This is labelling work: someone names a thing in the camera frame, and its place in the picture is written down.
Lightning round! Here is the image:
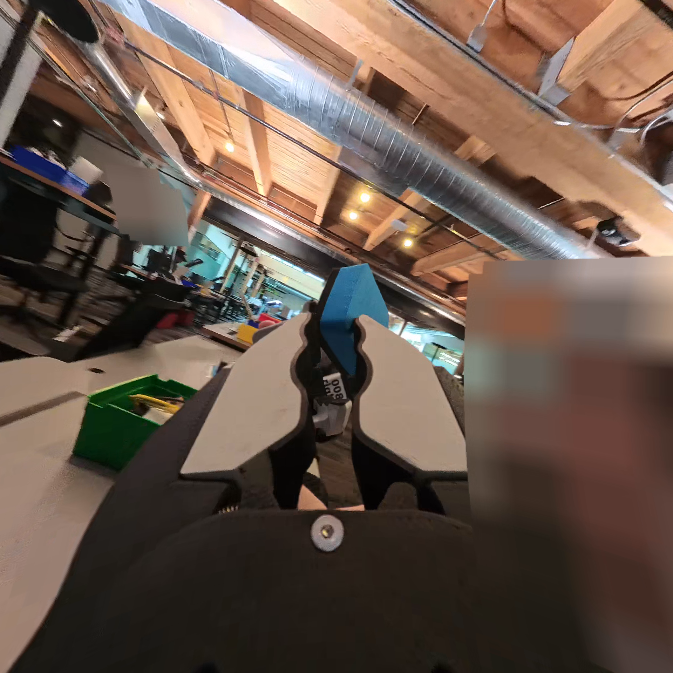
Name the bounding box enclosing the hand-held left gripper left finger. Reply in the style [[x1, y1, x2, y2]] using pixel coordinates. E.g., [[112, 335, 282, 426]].
[[180, 302, 321, 510]]

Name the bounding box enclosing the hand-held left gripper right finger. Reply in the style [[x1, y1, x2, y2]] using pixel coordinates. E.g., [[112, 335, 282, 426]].
[[349, 315, 469, 511]]

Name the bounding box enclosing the blue foam block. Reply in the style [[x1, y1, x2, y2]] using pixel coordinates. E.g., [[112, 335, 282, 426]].
[[318, 264, 391, 376]]

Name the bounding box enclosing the white desk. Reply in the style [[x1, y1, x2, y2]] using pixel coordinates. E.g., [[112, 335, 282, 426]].
[[0, 335, 253, 673]]

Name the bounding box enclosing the black item with white label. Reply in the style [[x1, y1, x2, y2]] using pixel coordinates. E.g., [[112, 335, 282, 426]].
[[313, 363, 354, 440]]

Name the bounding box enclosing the yellow item in bin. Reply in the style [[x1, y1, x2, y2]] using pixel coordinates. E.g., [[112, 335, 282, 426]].
[[129, 394, 185, 416]]

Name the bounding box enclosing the green plastic bin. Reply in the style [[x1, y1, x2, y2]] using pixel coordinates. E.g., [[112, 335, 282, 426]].
[[73, 374, 199, 471]]

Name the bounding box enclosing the wooden top table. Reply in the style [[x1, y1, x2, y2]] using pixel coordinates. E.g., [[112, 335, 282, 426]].
[[0, 155, 119, 327]]

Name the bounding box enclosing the blue bin on shelf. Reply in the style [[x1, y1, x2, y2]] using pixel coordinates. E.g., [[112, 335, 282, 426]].
[[9, 145, 90, 196]]

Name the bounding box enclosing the black ceiling camera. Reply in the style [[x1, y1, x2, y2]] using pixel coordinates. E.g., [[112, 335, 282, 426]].
[[597, 218, 639, 247]]

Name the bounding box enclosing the large silver air duct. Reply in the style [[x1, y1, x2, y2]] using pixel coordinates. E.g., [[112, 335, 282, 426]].
[[102, 0, 597, 261]]

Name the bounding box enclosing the thin silver air duct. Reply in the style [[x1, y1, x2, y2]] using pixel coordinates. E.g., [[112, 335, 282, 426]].
[[79, 37, 206, 190]]

